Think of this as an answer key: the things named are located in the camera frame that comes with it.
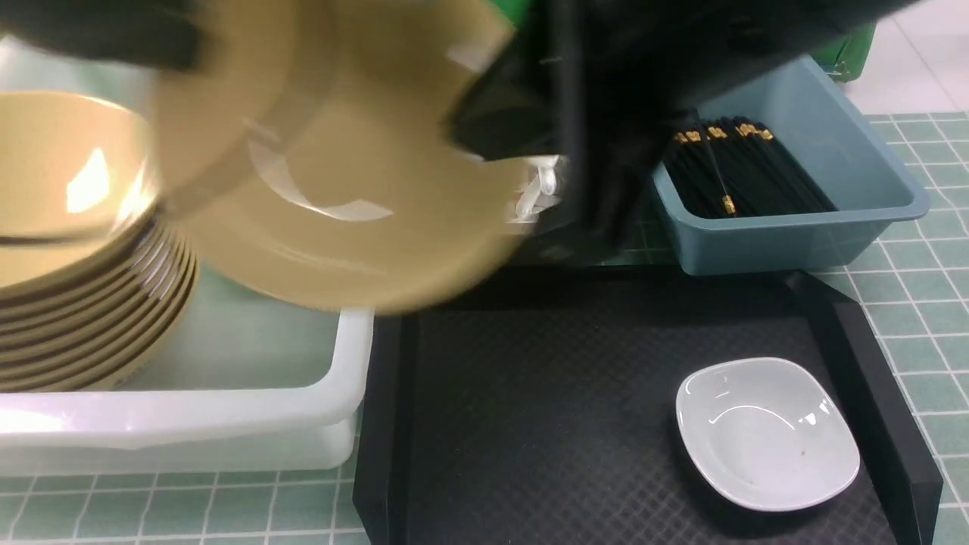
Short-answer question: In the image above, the white square sauce dish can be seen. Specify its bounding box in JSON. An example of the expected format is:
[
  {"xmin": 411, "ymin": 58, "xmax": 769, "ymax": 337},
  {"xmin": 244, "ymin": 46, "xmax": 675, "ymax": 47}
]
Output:
[{"xmin": 675, "ymin": 357, "xmax": 862, "ymax": 512}]

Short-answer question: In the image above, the stack of tan bowls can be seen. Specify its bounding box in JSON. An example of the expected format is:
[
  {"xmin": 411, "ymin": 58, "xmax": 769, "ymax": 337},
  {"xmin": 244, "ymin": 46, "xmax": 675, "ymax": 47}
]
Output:
[{"xmin": 1, "ymin": 90, "xmax": 200, "ymax": 394}]

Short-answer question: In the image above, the tan noodle bowl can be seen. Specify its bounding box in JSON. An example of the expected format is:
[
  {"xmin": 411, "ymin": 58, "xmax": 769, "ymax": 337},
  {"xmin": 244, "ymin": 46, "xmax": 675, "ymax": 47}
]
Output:
[{"xmin": 153, "ymin": 1, "xmax": 529, "ymax": 313}]

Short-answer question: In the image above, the green cloth backdrop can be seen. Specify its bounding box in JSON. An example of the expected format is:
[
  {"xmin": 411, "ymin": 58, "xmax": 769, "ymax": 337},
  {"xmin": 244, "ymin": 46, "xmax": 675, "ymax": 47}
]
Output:
[{"xmin": 488, "ymin": 0, "xmax": 877, "ymax": 83}]

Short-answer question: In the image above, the bundle of black chopsticks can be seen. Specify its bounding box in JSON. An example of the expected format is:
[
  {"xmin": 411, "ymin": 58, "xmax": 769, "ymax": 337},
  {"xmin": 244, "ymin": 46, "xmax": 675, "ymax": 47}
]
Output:
[{"xmin": 664, "ymin": 117, "xmax": 837, "ymax": 220}]

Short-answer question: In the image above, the black serving tray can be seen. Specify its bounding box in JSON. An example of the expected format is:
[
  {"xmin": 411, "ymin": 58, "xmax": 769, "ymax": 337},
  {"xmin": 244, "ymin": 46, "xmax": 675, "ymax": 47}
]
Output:
[{"xmin": 353, "ymin": 266, "xmax": 943, "ymax": 544}]

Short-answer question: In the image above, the blue plastic bin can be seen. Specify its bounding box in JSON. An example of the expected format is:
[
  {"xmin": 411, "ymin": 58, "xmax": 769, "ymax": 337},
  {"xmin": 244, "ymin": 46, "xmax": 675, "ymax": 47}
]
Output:
[{"xmin": 653, "ymin": 56, "xmax": 931, "ymax": 276}]

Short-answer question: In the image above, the black chopstick pair gold tip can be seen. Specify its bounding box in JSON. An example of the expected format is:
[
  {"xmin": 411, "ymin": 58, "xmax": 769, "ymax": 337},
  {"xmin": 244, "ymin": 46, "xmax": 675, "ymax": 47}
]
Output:
[{"xmin": 692, "ymin": 108, "xmax": 737, "ymax": 217}]

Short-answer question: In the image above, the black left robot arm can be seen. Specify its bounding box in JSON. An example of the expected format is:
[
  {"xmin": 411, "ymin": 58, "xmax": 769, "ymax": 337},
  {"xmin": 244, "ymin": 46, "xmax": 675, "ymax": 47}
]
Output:
[{"xmin": 1, "ymin": 1, "xmax": 207, "ymax": 71}]

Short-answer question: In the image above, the large white plastic tub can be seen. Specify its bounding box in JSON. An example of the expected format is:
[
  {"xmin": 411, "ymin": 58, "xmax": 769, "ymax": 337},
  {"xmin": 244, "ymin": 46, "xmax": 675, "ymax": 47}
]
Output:
[{"xmin": 0, "ymin": 38, "xmax": 376, "ymax": 477}]

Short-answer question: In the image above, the pile of white spoons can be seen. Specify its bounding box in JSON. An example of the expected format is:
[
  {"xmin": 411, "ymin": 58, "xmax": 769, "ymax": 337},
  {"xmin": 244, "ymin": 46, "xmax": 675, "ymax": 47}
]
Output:
[{"xmin": 508, "ymin": 155, "xmax": 569, "ymax": 224}]

